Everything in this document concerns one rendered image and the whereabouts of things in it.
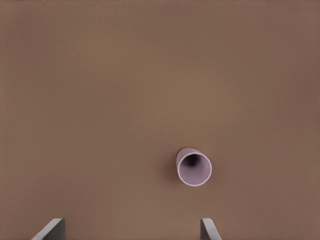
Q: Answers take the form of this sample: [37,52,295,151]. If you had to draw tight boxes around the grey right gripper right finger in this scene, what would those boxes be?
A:
[200,217,223,240]

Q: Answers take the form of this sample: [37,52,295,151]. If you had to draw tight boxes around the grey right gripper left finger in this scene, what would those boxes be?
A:
[30,217,66,240]

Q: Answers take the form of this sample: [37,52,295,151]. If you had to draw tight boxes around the purple cup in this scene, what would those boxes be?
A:
[176,147,213,187]

